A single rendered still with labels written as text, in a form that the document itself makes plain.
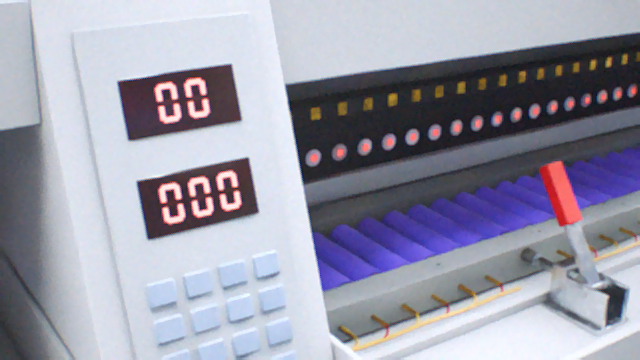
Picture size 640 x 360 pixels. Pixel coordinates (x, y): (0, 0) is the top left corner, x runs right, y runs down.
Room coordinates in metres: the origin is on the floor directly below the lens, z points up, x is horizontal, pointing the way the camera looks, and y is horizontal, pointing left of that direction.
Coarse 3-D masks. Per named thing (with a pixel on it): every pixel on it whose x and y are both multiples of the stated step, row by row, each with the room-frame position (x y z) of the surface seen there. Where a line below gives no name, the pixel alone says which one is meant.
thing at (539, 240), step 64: (576, 64) 0.65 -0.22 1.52; (320, 128) 0.53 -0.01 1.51; (384, 128) 0.56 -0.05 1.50; (448, 128) 0.59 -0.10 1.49; (512, 128) 0.63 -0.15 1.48; (576, 128) 0.67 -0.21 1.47; (320, 192) 0.54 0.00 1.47; (384, 192) 0.56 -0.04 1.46; (448, 192) 0.57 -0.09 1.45; (512, 192) 0.58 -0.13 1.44; (576, 192) 0.58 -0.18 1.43; (320, 256) 0.49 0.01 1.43; (384, 256) 0.48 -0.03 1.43; (448, 256) 0.47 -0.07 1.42; (512, 256) 0.48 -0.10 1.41; (576, 256) 0.44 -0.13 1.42; (384, 320) 0.43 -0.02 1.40; (448, 320) 0.44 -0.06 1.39; (512, 320) 0.44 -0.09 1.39; (576, 320) 0.44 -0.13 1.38
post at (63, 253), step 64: (64, 0) 0.29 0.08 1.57; (128, 0) 0.30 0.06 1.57; (192, 0) 0.32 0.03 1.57; (256, 0) 0.33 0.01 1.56; (64, 64) 0.29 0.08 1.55; (64, 128) 0.29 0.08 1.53; (0, 192) 0.39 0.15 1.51; (64, 192) 0.29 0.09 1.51; (64, 256) 0.30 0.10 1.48; (0, 320) 0.46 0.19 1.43; (64, 320) 0.32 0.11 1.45; (320, 320) 0.33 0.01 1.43
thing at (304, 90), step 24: (528, 48) 0.69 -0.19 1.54; (552, 48) 0.70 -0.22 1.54; (576, 48) 0.72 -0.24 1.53; (600, 48) 0.74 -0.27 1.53; (384, 72) 0.61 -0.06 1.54; (408, 72) 0.62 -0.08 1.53; (432, 72) 0.63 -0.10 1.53; (456, 72) 0.65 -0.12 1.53; (288, 96) 0.57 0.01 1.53; (312, 96) 0.58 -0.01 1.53
